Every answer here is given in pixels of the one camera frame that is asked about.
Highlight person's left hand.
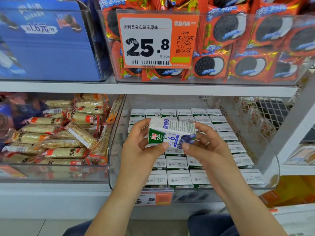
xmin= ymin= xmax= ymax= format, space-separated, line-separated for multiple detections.
xmin=115 ymin=118 xmax=170 ymax=192

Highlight person's right hand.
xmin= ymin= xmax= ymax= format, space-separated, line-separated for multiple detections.
xmin=181 ymin=122 xmax=247 ymax=191

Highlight rows of white juice cartons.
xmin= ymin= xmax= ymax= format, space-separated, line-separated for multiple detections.
xmin=125 ymin=108 xmax=266 ymax=190

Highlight blueberry juice carton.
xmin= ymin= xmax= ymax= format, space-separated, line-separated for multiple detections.
xmin=147 ymin=117 xmax=198 ymax=150

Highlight person's left forearm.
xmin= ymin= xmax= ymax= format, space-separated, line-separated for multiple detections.
xmin=85 ymin=184 xmax=148 ymax=236

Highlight person's blue jeans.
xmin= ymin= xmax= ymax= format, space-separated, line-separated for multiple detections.
xmin=63 ymin=213 xmax=242 ymax=236

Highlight small orange price tag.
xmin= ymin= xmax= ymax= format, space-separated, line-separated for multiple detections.
xmin=134 ymin=190 xmax=175 ymax=207

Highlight clear plastic display bin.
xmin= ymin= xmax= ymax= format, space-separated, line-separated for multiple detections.
xmin=0 ymin=93 xmax=125 ymax=183
xmin=108 ymin=95 xmax=281 ymax=204

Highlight pile of yellow wafer bars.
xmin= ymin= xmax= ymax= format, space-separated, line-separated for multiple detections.
xmin=1 ymin=94 xmax=124 ymax=166

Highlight yellow orange snack packet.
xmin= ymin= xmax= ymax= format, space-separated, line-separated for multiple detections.
xmin=260 ymin=174 xmax=315 ymax=207

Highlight large white orange price tag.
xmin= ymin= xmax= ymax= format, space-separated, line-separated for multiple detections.
xmin=116 ymin=10 xmax=200 ymax=69

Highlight stack of red cookie packets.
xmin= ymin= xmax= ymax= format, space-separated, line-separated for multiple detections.
xmin=97 ymin=0 xmax=315 ymax=83

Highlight faded orange price tag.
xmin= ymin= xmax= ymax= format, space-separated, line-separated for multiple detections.
xmin=0 ymin=165 xmax=28 ymax=178

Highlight pile of blue snack packets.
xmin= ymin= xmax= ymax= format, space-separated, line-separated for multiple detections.
xmin=0 ymin=94 xmax=47 ymax=146

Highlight blue cardboard display box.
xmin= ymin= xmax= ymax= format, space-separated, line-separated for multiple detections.
xmin=0 ymin=0 xmax=111 ymax=83

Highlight white wire mesh divider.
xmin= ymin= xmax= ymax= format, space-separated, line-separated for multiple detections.
xmin=239 ymin=96 xmax=302 ymax=143

